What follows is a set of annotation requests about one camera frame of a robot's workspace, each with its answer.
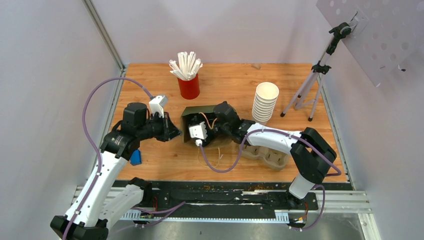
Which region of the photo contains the stack of white paper cups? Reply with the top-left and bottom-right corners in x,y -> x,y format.
251,82 -> 280,125

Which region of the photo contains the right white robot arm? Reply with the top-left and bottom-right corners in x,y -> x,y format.
212,101 -> 342,209

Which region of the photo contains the grey perforated panel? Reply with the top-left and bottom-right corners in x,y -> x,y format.
316,0 -> 424,87

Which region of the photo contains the blue toy brick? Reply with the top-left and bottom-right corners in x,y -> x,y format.
129,149 -> 143,166

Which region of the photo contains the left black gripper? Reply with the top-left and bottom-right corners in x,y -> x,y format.
137,111 -> 183,142

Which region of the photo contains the red cup holder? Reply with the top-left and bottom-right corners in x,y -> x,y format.
177,74 -> 200,100

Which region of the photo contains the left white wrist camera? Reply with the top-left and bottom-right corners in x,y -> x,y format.
148,94 -> 169,118

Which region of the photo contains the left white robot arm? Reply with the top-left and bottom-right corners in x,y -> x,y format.
50,100 -> 182,240

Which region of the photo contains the white wrapped straws bundle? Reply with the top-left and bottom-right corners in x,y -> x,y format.
168,51 -> 203,82

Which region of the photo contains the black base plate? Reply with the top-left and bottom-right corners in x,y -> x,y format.
138,181 -> 319,219

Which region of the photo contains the brown cardboard cup carrier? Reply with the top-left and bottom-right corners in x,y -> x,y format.
241,145 -> 290,171

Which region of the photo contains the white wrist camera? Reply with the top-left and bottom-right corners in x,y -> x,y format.
188,121 -> 207,140
148,94 -> 169,118

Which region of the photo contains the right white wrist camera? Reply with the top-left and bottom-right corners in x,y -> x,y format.
188,121 -> 207,140

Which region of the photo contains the grey tripod stand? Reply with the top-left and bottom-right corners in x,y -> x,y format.
280,20 -> 358,122

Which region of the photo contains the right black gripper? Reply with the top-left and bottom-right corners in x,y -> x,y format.
194,110 -> 231,146

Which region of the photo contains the green paper bag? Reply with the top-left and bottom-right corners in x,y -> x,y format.
180,104 -> 234,168

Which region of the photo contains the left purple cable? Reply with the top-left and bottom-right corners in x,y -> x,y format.
61,77 -> 155,240

